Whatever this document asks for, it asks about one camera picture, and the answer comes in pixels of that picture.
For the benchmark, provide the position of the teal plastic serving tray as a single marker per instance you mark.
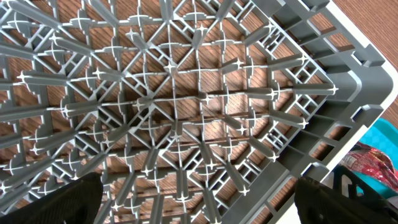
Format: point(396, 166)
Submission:
point(383, 136)

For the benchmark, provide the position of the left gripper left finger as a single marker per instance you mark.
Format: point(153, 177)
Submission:
point(77, 202)

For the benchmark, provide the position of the red snack wrapper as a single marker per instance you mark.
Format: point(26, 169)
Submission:
point(371, 162)

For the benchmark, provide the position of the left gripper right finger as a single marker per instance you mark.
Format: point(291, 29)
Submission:
point(349, 201)

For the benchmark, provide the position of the grey plastic dishwasher rack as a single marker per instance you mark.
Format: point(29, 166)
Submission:
point(190, 111)

